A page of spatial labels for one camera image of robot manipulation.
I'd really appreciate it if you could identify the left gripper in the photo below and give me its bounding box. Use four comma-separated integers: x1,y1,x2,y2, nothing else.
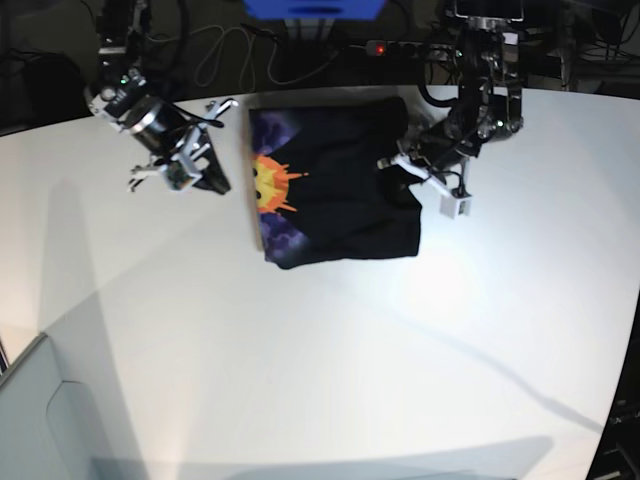
376,107,495,198

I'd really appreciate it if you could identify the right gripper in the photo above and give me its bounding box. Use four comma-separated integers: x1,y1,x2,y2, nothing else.
84,74,239,193

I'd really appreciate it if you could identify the black T-shirt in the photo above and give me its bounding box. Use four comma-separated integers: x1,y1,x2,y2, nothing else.
249,97,422,270

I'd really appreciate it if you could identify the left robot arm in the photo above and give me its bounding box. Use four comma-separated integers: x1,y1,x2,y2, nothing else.
377,1,524,200

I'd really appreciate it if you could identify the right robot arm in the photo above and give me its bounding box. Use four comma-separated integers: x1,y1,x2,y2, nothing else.
84,1,239,195

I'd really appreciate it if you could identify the blue box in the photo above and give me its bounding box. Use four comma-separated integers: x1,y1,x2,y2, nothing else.
243,0,386,20

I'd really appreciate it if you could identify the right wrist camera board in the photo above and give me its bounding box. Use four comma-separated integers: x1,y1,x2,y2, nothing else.
163,161,202,192

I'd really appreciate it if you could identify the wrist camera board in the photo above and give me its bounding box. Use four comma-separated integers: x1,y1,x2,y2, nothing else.
163,161,202,192
439,194,473,219

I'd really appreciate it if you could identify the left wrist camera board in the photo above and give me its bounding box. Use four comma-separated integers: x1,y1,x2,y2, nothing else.
439,194,473,219

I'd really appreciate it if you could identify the grey looped cable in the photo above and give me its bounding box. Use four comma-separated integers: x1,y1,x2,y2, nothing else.
193,24,334,89

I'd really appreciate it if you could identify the black power strip red switch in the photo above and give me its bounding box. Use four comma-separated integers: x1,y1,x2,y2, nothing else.
347,39,452,62

